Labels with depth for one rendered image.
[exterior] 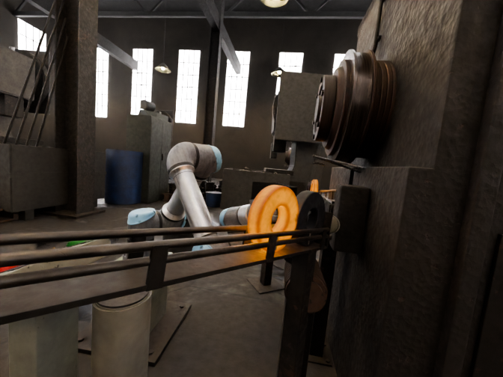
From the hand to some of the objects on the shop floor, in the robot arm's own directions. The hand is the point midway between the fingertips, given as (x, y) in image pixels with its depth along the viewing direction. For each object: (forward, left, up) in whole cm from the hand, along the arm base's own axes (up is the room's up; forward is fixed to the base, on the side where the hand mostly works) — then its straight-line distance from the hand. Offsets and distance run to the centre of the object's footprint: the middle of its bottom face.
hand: (306, 215), depth 65 cm
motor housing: (+3, +11, -71) cm, 72 cm away
